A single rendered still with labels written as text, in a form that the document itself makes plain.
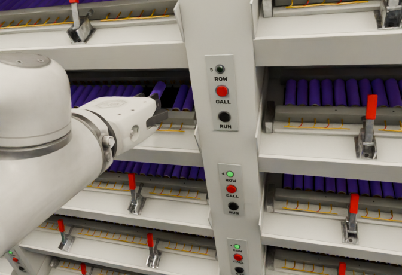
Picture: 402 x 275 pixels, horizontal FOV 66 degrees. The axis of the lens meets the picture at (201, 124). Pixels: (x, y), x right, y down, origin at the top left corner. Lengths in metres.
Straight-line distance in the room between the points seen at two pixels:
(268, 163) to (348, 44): 0.22
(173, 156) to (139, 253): 0.39
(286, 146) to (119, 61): 0.30
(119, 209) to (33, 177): 0.48
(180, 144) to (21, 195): 0.33
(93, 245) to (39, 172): 0.69
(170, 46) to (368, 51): 0.26
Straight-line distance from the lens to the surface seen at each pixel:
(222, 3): 0.42
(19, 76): 0.26
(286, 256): 0.80
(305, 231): 0.65
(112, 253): 0.92
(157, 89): 0.55
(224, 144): 0.51
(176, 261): 0.85
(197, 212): 0.68
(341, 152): 0.52
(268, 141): 0.53
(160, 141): 0.57
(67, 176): 0.31
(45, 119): 0.27
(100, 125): 0.36
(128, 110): 0.40
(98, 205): 0.78
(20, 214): 0.28
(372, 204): 0.67
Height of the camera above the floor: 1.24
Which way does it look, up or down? 31 degrees down
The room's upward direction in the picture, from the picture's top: 8 degrees counter-clockwise
